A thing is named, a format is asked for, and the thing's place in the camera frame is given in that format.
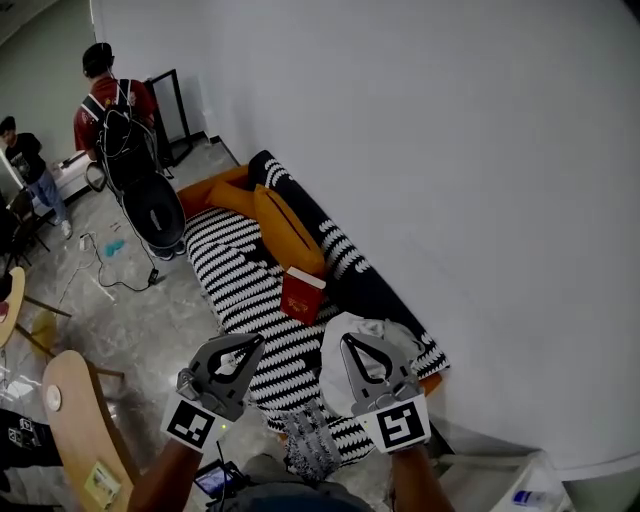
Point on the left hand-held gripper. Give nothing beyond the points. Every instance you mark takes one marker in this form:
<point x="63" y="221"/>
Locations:
<point x="207" y="407"/>

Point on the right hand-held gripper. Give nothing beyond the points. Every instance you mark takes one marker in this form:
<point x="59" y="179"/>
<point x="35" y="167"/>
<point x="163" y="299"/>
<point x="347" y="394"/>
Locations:
<point x="400" y="422"/>

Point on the red book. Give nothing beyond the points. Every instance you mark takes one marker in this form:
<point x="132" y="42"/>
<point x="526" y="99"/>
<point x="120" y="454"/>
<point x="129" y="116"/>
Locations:
<point x="300" y="297"/>

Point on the person's right forearm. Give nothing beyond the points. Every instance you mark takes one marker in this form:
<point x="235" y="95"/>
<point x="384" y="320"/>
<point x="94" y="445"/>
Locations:
<point x="415" y="482"/>

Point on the white crumpled cloth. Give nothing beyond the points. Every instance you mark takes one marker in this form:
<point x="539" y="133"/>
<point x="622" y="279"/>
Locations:
<point x="335" y="370"/>

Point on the black white striped sofa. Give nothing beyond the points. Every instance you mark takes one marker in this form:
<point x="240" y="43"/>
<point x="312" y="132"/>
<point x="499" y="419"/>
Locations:
<point x="240" y="280"/>

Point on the grey speckled blanket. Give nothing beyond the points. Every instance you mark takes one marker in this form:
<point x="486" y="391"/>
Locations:
<point x="310" y="442"/>

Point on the small screen device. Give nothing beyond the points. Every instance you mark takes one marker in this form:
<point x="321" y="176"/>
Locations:
<point x="212" y="480"/>

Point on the large orange cushion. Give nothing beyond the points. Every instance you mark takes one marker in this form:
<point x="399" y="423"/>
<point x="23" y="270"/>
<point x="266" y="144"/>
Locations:
<point x="285" y="230"/>

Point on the person's dark shirt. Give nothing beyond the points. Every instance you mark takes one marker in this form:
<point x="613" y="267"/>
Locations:
<point x="295" y="497"/>

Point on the teal cloth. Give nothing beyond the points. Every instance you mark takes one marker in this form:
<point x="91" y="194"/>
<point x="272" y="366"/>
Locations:
<point x="112" y="249"/>

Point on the long orange bolster cushion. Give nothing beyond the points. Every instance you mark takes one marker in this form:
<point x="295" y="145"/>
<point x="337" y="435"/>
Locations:
<point x="230" y="197"/>

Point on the wooden chair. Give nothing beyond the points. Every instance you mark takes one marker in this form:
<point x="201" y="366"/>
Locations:
<point x="80" y="430"/>

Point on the white shelf unit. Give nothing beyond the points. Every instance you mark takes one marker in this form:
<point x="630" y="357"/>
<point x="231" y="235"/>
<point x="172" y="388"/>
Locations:
<point x="480" y="485"/>

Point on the white power strip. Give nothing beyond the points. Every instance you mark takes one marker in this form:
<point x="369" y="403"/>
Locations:
<point x="84" y="242"/>

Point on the white bottle blue label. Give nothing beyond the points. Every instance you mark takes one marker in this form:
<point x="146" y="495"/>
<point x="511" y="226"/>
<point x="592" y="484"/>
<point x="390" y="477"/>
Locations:
<point x="530" y="498"/>

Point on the black device with tags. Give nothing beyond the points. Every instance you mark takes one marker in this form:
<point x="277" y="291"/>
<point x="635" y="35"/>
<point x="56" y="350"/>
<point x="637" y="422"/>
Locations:
<point x="25" y="440"/>

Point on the round wooden table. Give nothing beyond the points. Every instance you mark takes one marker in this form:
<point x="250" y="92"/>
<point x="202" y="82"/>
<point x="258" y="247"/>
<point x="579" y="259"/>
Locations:
<point x="12" y="310"/>

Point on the white low cabinet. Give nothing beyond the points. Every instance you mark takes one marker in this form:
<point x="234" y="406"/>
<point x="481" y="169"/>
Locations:
<point x="75" y="175"/>

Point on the black backpack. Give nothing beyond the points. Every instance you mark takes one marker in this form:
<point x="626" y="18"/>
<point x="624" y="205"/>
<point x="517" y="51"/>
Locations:
<point x="122" y="140"/>

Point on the black chair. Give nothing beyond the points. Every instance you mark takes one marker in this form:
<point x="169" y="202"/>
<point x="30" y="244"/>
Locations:
<point x="22" y="215"/>

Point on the black metal frame stand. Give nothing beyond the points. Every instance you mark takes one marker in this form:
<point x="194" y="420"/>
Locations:
<point x="176" y="120"/>

